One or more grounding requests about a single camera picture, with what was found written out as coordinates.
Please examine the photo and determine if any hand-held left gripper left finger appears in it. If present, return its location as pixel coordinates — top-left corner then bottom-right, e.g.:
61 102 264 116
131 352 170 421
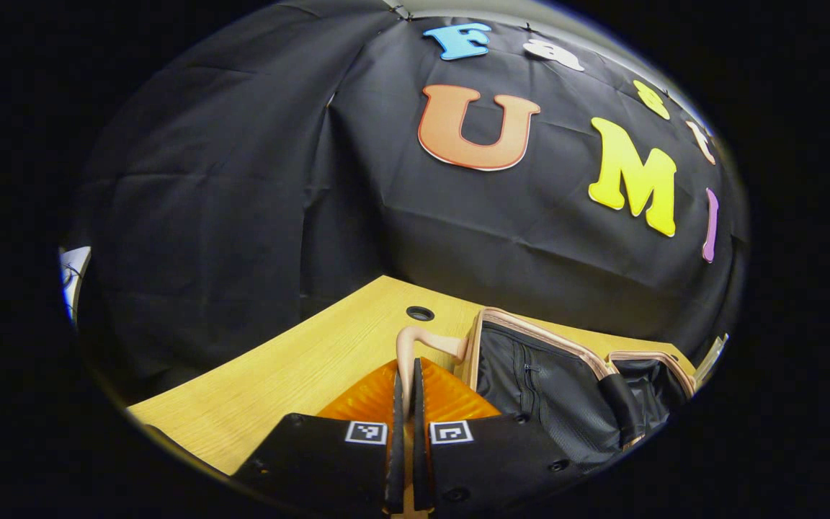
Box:
230 358 406 515

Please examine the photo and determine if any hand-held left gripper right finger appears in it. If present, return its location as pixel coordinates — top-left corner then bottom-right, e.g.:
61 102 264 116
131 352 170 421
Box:
411 357 583 515

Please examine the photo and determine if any pink suitcase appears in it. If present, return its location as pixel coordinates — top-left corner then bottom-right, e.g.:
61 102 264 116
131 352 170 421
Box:
395 306 698 473

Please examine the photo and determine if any white panel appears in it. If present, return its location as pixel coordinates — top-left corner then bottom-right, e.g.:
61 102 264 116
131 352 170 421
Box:
60 245 92 322

